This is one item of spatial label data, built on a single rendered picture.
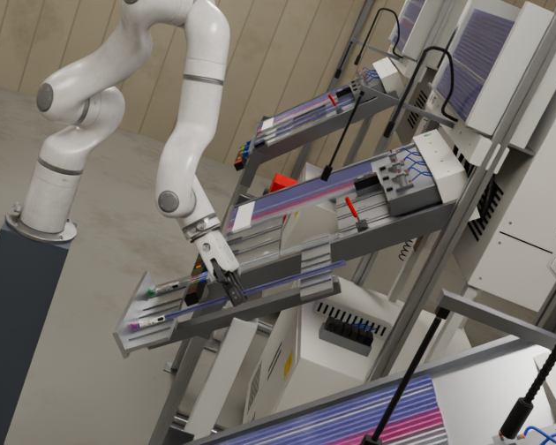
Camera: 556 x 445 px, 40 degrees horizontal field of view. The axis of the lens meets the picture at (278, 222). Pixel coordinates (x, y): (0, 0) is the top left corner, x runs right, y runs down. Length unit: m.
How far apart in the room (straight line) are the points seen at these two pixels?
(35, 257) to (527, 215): 1.29
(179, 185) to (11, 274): 0.70
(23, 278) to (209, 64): 0.83
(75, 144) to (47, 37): 3.64
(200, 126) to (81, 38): 4.00
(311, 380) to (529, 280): 0.66
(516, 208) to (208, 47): 0.91
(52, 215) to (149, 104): 3.64
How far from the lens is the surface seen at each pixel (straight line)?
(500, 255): 2.12
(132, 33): 1.82
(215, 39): 1.68
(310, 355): 2.23
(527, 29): 1.98
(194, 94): 1.67
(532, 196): 2.09
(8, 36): 5.72
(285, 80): 5.68
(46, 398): 2.74
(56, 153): 2.04
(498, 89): 1.98
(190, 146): 1.64
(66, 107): 1.96
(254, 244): 2.32
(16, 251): 2.13
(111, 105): 2.04
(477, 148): 1.98
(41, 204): 2.10
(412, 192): 2.07
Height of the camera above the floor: 1.62
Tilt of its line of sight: 19 degrees down
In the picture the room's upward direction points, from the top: 23 degrees clockwise
